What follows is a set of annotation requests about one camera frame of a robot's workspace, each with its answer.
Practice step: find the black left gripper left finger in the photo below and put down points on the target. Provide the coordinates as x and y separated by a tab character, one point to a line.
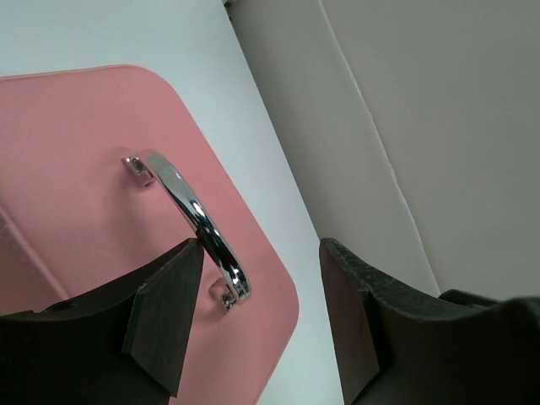
122	343

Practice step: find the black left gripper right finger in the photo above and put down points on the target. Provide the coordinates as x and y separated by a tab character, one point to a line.
397	345

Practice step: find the pink box with metal handle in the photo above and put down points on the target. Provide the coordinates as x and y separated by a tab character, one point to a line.
73	218

